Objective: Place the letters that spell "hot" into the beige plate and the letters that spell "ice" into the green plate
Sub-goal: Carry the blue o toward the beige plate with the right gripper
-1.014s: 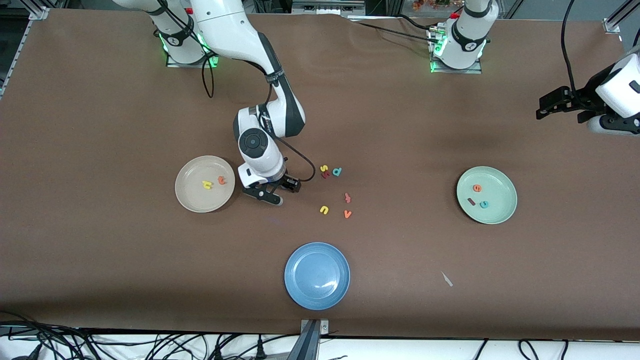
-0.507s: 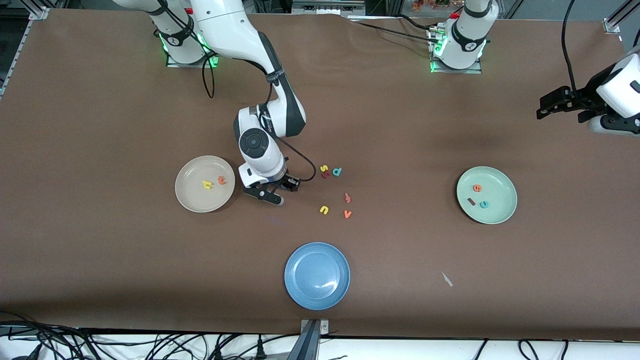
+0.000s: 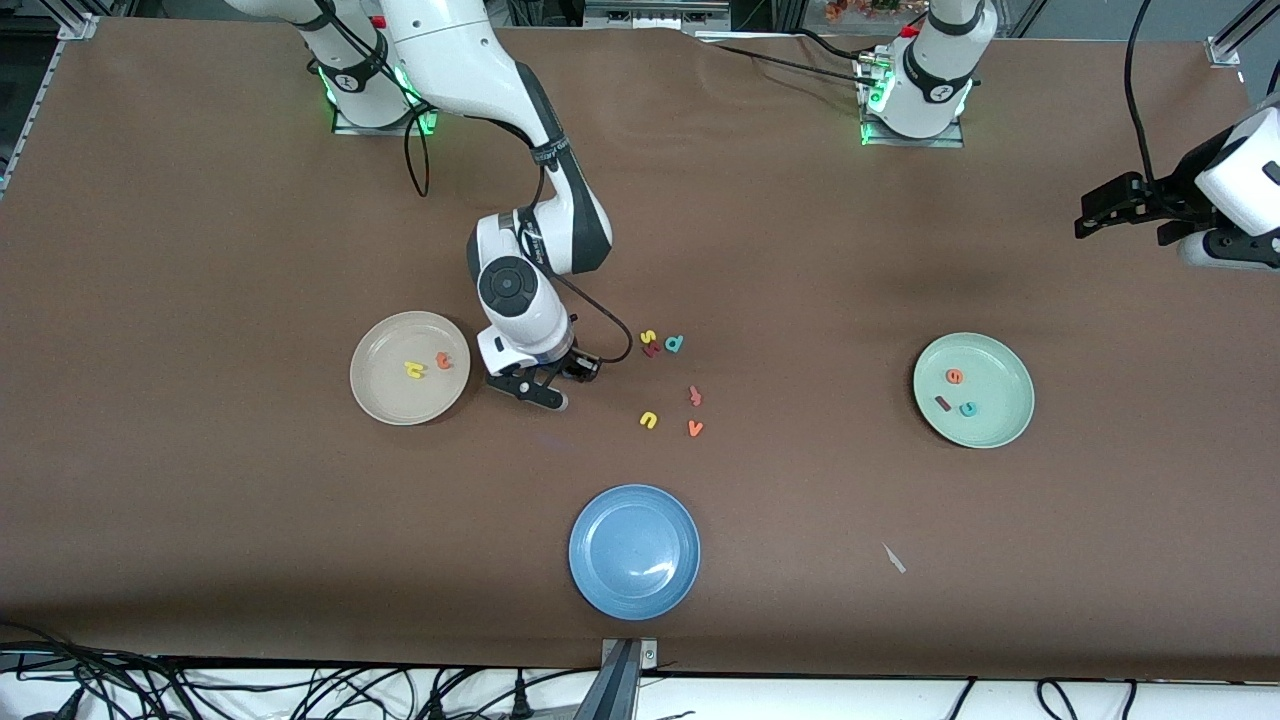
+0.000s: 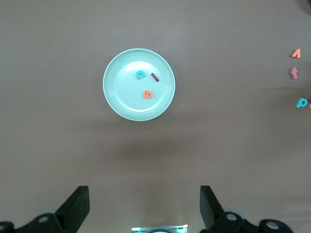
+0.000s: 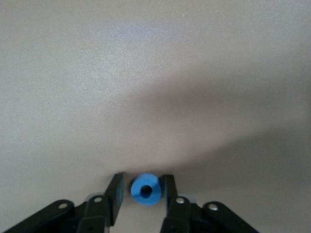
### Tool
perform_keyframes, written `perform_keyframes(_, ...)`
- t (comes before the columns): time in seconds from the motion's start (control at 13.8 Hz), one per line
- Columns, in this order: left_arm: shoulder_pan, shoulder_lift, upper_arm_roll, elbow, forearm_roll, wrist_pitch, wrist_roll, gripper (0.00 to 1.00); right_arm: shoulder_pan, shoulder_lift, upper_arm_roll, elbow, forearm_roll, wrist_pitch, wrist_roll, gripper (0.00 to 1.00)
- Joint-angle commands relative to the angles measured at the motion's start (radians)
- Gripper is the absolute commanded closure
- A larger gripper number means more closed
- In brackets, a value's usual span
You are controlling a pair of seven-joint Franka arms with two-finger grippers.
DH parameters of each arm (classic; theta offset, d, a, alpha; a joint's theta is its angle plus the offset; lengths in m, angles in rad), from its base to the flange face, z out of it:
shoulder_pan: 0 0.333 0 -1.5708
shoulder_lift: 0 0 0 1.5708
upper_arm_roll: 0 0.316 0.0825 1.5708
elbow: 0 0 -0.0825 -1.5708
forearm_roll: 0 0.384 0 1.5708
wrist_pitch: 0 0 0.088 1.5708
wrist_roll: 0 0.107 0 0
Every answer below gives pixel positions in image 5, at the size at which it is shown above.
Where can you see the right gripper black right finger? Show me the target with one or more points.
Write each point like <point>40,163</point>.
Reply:
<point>184,214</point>

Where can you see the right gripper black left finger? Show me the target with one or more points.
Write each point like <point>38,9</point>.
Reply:
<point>97,211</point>

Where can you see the blue foam letter o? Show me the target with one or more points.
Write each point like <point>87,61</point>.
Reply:
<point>138,194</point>

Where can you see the brown table cover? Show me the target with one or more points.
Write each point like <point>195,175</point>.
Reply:
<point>73,72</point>

